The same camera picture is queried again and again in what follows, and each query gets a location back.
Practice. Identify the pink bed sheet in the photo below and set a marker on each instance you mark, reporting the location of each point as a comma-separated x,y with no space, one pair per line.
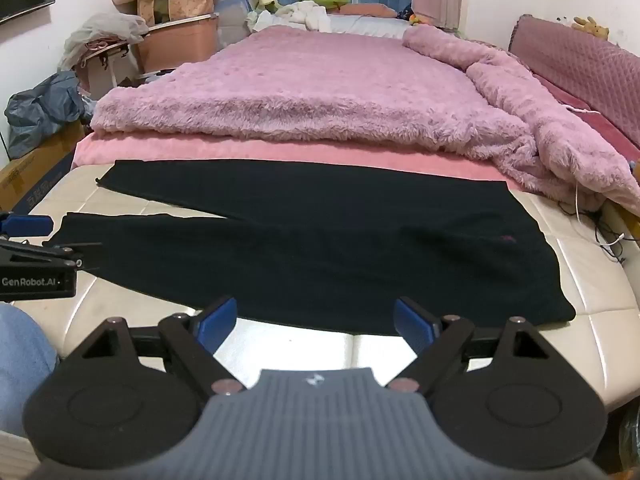
250,151

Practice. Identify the person's blue jeans leg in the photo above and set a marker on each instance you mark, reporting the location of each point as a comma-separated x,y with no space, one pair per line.
22,360

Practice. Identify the pink fluffy blanket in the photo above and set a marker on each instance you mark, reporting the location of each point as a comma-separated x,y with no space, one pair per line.
300,85

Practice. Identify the maroon quilted cushion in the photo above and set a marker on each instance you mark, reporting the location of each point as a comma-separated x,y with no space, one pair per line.
600,120

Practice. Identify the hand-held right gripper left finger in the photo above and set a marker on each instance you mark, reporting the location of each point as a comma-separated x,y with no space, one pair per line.
219,322

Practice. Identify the brown plush bear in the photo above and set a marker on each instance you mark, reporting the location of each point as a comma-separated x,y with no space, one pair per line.
591,27

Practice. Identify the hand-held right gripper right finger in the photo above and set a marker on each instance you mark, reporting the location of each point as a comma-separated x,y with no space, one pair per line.
411,324

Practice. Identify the white pillow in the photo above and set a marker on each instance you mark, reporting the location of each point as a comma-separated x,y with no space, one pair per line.
370,25

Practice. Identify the black pants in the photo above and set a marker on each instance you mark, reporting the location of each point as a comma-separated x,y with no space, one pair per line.
325,250

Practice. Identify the colourful small toy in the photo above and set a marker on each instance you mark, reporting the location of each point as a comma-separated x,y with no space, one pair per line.
420,19

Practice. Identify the white crumpled cloth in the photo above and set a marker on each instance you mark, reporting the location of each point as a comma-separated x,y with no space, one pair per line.
305,15

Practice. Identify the orange pillow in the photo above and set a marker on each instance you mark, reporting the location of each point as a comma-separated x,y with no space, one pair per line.
367,10

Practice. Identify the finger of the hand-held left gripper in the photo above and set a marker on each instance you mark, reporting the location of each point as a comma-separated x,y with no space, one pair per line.
27,225
60,252

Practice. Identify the pink quilted pillow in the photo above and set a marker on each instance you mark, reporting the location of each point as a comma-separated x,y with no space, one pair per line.
575,60

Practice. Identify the grey plastic bag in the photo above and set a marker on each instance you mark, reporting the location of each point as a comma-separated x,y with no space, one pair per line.
40,105

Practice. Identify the grey cloth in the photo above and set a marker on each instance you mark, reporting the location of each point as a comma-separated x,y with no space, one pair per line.
105,27

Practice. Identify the cream leather bed base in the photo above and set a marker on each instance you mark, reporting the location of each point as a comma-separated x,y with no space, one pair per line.
590,280

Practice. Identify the white stool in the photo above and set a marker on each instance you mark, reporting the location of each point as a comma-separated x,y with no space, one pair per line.
107,67

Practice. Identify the cardboard box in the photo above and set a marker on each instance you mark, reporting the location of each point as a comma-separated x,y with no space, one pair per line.
35,170

